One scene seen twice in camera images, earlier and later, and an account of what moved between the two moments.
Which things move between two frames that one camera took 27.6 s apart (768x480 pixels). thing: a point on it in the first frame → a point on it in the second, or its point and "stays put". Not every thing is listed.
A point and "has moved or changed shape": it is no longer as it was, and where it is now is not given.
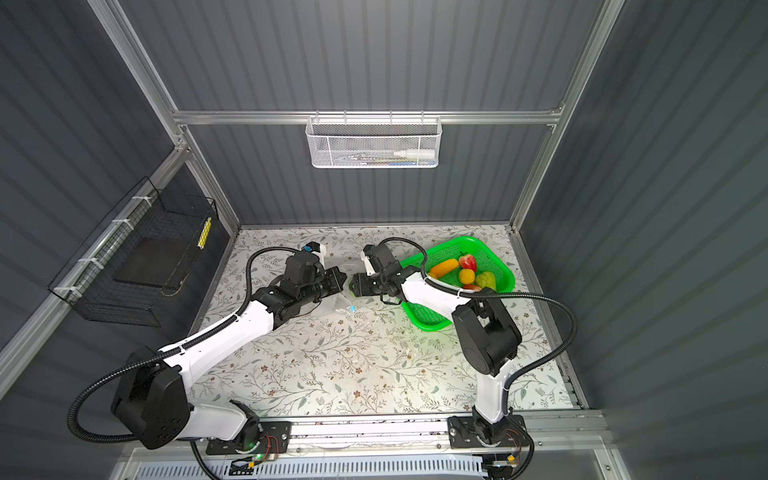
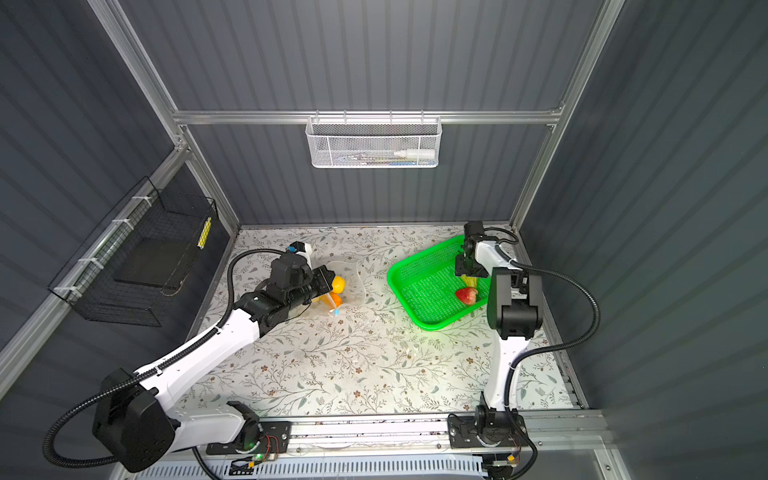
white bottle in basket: (417, 153) stays put
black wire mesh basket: (130, 263) stays put
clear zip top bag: (338, 304) has moved or changed shape
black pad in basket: (158, 261) stays put
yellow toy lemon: (467, 276) has moved or changed shape
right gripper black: (362, 287) → (461, 268)
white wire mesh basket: (368, 142) stays put
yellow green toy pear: (486, 280) has moved or changed shape
